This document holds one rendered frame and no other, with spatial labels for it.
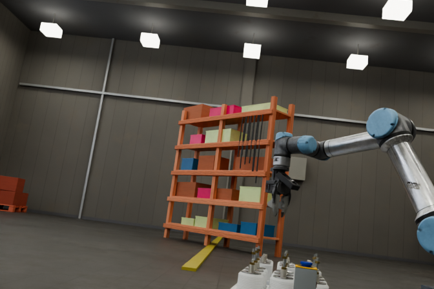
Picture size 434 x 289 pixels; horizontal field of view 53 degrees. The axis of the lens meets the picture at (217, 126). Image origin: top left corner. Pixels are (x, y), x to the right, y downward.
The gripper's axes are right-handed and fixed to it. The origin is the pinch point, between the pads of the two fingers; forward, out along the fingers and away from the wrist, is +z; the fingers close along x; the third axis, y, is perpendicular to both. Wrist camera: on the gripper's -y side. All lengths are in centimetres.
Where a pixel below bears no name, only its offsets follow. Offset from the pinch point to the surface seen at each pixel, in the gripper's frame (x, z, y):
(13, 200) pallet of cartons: -56, 21, 1028
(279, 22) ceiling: -507, -490, 643
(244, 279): 23.9, 25.9, -11.2
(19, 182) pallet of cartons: -61, -24, 1035
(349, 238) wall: -846, 7, 673
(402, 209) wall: -957, -85, 593
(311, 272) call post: 18.6, 18.7, -38.8
